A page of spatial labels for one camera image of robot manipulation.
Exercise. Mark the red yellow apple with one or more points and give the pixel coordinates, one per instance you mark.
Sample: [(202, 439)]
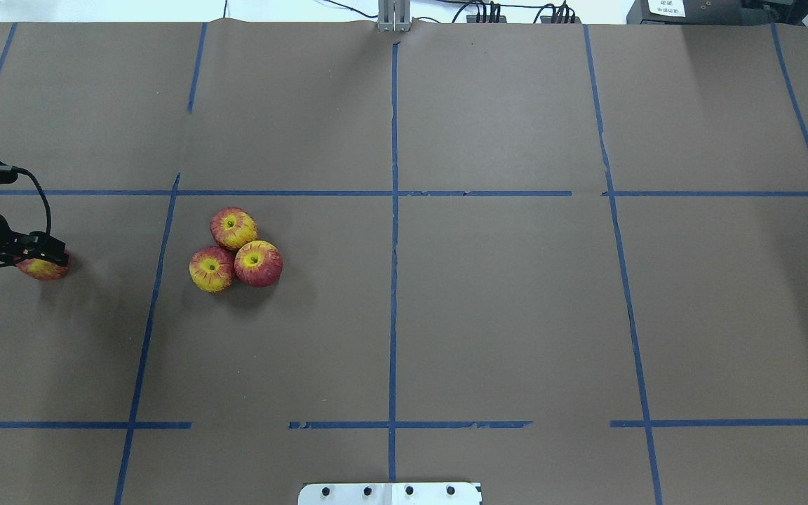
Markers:
[(232, 228), (44, 270), (212, 269), (258, 263)]

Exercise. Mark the far orange black adapter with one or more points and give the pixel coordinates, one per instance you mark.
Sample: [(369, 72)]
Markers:
[(489, 13)]

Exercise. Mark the black desktop box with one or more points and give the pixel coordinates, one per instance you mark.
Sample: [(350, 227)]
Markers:
[(717, 13)]

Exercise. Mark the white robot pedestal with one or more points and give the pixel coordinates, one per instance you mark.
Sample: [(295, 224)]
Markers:
[(391, 493)]

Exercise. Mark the aluminium frame post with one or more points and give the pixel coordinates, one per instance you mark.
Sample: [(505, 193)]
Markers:
[(394, 16)]

